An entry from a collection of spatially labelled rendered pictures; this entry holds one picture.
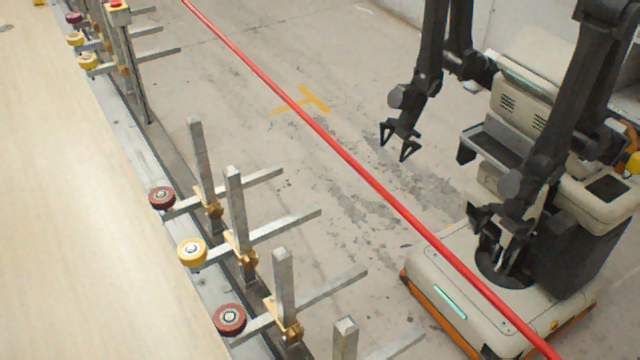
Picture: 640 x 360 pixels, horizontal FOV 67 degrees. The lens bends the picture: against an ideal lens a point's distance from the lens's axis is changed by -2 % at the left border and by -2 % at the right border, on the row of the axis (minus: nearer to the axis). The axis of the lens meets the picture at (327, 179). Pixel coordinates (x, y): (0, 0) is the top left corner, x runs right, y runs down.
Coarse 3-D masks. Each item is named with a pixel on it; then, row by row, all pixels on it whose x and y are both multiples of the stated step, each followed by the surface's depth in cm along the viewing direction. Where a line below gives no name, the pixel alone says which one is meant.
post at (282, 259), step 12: (276, 252) 108; (288, 252) 108; (276, 264) 109; (288, 264) 110; (276, 276) 113; (288, 276) 112; (276, 288) 117; (288, 288) 115; (288, 300) 119; (288, 312) 122; (288, 324) 125
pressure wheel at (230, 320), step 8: (224, 304) 121; (232, 304) 121; (216, 312) 120; (224, 312) 120; (232, 312) 120; (240, 312) 120; (216, 320) 118; (224, 320) 118; (232, 320) 118; (240, 320) 118; (216, 328) 117; (224, 328) 116; (232, 328) 116; (240, 328) 118; (224, 336) 118; (232, 336) 118
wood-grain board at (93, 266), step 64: (0, 0) 258; (0, 64) 208; (64, 64) 208; (0, 128) 174; (64, 128) 175; (0, 192) 150; (64, 192) 150; (128, 192) 151; (0, 256) 132; (64, 256) 132; (128, 256) 133; (0, 320) 117; (64, 320) 118; (128, 320) 118; (192, 320) 119
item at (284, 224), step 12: (288, 216) 151; (300, 216) 151; (312, 216) 154; (264, 228) 148; (276, 228) 148; (288, 228) 151; (252, 240) 145; (264, 240) 148; (216, 252) 141; (228, 252) 142; (204, 264) 139
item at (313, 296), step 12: (360, 264) 142; (336, 276) 139; (348, 276) 139; (360, 276) 141; (324, 288) 136; (336, 288) 137; (300, 300) 133; (312, 300) 134; (252, 324) 127; (264, 324) 127; (240, 336) 125; (252, 336) 128
